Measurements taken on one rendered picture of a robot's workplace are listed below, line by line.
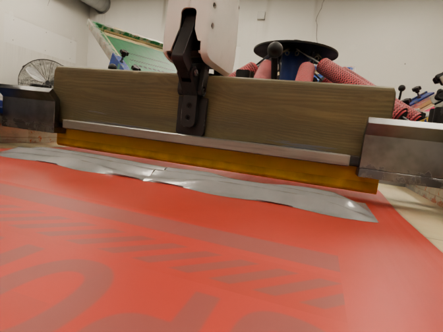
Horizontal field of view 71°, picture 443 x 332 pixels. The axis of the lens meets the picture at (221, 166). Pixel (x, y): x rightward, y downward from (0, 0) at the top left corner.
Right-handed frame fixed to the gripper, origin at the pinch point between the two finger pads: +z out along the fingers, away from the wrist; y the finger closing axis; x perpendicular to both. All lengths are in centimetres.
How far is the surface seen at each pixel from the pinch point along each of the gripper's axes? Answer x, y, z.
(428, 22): 115, -414, -153
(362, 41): 45, -414, -129
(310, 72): 7, -63, -18
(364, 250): 16.0, 16.7, 6.0
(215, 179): 5.1, 7.2, 5.4
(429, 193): 25.1, -5.8, 5.4
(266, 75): -5, -61, -16
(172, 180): 2.1, 9.5, 5.6
